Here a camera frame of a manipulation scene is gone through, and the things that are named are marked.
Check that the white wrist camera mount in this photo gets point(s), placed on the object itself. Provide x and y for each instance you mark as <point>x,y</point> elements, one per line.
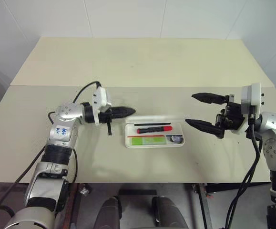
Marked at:
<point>254,95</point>
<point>99,95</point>

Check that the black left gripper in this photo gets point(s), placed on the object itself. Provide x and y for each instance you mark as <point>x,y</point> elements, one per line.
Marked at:
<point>103,117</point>

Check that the thin black pen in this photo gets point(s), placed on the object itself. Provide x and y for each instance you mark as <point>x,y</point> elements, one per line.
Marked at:
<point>152,124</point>

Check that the thin red-brown stick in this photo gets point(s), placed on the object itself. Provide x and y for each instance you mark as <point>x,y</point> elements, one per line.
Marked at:
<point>147,136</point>

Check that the white plastic pencil case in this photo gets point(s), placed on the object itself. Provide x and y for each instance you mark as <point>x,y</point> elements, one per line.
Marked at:
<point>176,130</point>

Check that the rusty metal table leg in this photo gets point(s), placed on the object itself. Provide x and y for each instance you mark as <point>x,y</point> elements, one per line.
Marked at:
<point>203,207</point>

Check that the black table crossbar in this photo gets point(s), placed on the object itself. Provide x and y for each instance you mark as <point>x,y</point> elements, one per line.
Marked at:
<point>238,188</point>

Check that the small grey sharpener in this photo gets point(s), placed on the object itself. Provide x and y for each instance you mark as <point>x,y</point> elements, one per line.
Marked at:
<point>174,139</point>

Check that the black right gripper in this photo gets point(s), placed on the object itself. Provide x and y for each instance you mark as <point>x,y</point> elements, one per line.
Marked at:
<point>232,117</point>

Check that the dark rounded shape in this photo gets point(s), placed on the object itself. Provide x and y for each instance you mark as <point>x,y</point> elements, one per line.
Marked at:
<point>167,213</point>
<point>110,213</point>

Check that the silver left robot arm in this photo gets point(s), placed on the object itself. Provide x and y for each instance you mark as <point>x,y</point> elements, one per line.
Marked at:
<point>66,112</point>

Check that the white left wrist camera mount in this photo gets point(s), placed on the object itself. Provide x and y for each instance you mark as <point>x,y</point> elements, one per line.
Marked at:
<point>99,95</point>

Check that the black flat bar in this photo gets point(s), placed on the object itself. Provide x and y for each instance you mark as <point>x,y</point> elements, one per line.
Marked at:
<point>137,192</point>

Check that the small crumpled silver item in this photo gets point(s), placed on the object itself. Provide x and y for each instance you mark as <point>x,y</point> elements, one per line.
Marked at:
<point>85,190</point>

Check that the green eraser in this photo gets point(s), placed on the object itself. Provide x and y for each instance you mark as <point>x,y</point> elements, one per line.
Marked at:
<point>136,141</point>

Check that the red and black marker pen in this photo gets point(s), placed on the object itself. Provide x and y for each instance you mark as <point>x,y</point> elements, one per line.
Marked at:
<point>166,128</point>

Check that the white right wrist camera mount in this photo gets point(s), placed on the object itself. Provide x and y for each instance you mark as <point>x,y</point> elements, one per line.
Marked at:
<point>254,95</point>

